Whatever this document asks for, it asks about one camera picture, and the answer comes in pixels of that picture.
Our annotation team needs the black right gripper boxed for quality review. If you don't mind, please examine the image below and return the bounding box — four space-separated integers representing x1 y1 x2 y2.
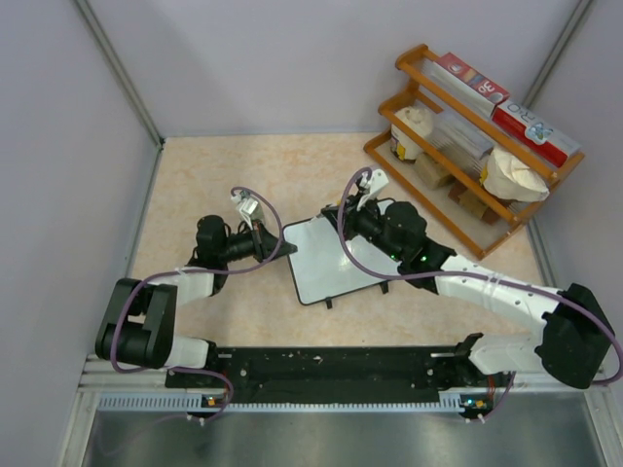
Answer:
322 191 405 264

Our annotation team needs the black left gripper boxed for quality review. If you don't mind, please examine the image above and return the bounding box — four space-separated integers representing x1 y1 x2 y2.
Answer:
218 218 295 264

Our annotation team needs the white whiteboard black frame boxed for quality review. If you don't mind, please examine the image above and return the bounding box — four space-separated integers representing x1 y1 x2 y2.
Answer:
283 215 389 308

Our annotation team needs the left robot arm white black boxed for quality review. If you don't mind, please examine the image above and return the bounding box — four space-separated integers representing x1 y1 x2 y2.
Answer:
94 215 298 386

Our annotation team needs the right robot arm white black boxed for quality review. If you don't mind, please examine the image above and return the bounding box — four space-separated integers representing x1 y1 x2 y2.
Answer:
320 196 614 389

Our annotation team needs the white cup paper cover left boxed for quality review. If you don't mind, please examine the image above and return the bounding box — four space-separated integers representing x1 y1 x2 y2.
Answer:
389 105 436 165

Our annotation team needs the white cup paper cover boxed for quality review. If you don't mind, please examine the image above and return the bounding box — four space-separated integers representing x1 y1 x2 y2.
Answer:
389 105 436 165
480 146 550 202

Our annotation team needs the tan sponge block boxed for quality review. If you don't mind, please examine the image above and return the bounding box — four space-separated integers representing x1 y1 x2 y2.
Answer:
414 153 455 190

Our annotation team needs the brown block on shelf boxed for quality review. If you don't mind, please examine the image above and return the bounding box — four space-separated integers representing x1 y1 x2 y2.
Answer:
448 181 499 225

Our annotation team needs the orange wooden shelf rack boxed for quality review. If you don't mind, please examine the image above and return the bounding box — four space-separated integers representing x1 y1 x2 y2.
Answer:
364 45 584 259

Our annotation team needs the grey white box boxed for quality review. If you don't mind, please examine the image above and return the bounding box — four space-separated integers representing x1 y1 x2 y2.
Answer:
429 110 494 162

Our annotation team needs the white cup paper cover right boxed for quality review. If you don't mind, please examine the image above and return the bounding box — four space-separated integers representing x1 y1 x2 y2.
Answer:
480 146 550 202

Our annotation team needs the red white foil box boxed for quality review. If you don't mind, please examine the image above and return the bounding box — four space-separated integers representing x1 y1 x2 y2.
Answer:
429 53 510 118

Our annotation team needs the red white wrap box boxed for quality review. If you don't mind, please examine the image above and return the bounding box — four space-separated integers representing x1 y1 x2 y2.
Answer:
492 99 581 167

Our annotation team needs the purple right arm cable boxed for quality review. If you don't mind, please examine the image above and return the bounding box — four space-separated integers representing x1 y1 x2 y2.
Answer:
337 167 623 381

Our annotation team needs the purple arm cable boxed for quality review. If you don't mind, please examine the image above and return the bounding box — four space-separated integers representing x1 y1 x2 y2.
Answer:
111 186 284 419
337 167 623 381

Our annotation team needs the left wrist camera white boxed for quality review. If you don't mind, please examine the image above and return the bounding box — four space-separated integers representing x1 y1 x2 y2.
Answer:
231 190 264 229

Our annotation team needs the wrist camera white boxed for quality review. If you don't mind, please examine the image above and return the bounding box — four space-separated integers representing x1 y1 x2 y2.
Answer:
231 190 264 229
356 168 389 211

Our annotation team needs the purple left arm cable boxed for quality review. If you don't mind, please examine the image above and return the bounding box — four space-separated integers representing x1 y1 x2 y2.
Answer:
111 186 284 419

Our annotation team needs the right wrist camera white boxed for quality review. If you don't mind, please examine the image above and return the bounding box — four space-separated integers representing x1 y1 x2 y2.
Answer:
356 168 389 211

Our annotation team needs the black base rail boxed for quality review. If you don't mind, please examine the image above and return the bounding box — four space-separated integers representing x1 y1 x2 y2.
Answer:
165 345 510 405

